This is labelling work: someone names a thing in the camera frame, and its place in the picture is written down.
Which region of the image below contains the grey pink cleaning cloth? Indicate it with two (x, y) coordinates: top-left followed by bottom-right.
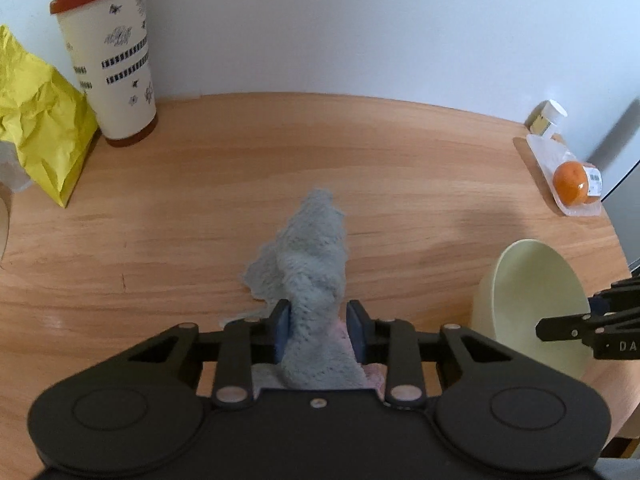
(243, 188), (385, 393)

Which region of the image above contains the orange mandarin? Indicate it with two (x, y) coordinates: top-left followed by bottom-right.
(552, 160), (589, 207)

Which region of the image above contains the pale green bowl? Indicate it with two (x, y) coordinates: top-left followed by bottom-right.
(471, 240), (591, 379)

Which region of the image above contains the yellow crumpled paper bag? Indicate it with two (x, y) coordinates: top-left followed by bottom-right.
(1, 25), (99, 207)

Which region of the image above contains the small white capped bottle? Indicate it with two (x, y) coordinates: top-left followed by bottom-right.
(526, 100), (568, 139)

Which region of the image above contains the white red lidded tumbler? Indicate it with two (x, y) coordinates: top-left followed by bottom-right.
(50, 0), (157, 148)

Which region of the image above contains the clear plastic fruit tray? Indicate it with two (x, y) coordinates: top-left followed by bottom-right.
(526, 133), (603, 217)

